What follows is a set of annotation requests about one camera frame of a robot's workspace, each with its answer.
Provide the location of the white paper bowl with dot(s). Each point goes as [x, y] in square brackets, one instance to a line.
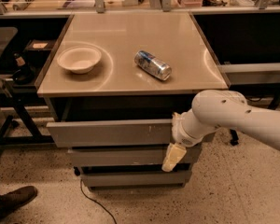
[80, 59]

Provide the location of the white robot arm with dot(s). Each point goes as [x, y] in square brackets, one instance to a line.
[213, 109]

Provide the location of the black tape dispenser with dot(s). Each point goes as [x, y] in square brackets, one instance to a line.
[24, 74]

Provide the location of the grey bottom drawer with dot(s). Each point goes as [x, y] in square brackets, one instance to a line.
[135, 179]

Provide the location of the grey top drawer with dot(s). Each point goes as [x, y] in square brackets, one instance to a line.
[111, 133]

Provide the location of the black side table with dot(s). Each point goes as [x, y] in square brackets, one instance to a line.
[16, 101]

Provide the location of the black table leg with caster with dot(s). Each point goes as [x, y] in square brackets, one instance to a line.
[234, 138]

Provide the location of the grey middle drawer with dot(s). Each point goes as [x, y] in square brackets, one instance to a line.
[117, 156]

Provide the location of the grey drawer cabinet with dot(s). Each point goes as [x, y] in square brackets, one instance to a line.
[117, 88]

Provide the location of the grey drawer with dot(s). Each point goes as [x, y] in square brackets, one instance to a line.
[135, 179]
[117, 156]
[111, 133]

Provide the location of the blue silver soda can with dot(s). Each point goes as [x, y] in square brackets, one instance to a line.
[153, 65]

